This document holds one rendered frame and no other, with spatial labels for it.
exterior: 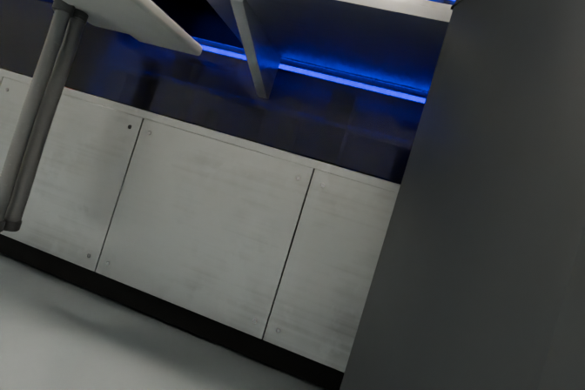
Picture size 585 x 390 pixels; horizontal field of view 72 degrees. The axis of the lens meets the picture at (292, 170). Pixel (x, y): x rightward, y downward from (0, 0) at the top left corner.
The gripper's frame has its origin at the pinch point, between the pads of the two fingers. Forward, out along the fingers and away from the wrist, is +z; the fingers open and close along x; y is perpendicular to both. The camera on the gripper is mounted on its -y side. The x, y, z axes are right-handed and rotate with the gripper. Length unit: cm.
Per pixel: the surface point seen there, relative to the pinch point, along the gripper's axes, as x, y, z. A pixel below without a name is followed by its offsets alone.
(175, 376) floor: -8, -10, 101
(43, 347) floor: -22, -37, 100
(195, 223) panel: 10, -26, 70
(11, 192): -16, -64, 71
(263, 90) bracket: 10.0, -15.4, 28.4
